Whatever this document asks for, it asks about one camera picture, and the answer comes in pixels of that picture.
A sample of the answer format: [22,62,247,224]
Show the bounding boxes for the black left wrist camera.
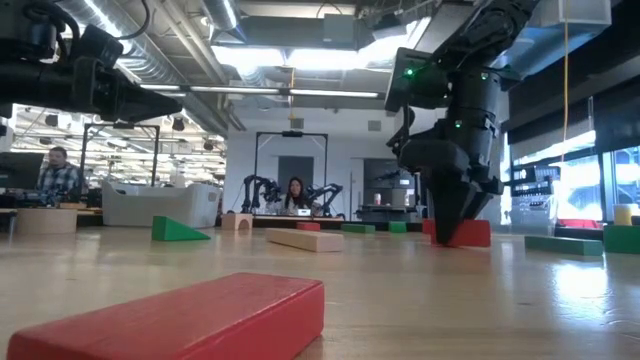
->
[77,23,125,69]

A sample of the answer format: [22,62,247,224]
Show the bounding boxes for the white plastic bin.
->
[101,180,223,230]

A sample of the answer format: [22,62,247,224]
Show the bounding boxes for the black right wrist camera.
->
[398,138,471,176]

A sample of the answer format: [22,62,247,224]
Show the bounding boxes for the black equipment rack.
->
[508,164,562,197]

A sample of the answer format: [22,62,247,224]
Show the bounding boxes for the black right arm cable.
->
[385,105,417,157]

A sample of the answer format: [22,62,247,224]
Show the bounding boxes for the long natural wooden block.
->
[265,227,346,254]

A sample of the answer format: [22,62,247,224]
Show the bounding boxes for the long ceiling light fixture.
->
[138,83,381,99]

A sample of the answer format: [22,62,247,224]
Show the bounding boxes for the black metal table frame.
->
[0,208,640,241]

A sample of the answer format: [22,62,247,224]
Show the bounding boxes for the yellow cylinder container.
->
[613,203,634,227]

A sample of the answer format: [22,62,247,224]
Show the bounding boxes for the green wooden wedge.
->
[151,215,212,243]

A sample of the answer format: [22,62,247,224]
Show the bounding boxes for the red flat object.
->
[556,218,605,230]

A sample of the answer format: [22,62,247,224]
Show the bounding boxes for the long green wooden block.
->
[523,235,605,258]

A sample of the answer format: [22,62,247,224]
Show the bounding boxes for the door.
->
[277,155,315,201]

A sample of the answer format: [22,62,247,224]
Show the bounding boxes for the silver air duct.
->
[57,0,184,86]

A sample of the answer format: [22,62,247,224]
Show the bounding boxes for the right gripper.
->
[427,119,506,246]

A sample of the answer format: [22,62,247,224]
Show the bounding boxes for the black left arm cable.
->
[115,0,152,42]

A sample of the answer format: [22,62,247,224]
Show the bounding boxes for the long red wooden block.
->
[6,272,326,360]

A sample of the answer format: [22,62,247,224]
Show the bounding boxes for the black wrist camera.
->
[398,138,471,176]
[77,23,125,69]

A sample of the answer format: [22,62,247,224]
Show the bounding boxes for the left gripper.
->
[74,56,184,124]

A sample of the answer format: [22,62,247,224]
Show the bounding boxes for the dark shelf unit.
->
[363,158,417,224]

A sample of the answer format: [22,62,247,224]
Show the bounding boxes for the person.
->
[283,175,315,217]
[35,145,84,207]

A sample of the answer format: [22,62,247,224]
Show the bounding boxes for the natural wooden arch block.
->
[220,213,254,232]

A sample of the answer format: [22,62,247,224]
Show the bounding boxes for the green wooden cube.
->
[602,224,640,255]

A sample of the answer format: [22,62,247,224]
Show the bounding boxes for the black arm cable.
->
[115,0,152,42]
[385,105,417,157]

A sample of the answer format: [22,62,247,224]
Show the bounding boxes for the black gantry frame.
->
[78,122,161,189]
[253,130,330,217]

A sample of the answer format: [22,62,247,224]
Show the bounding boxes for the black monitor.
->
[0,151,46,190]

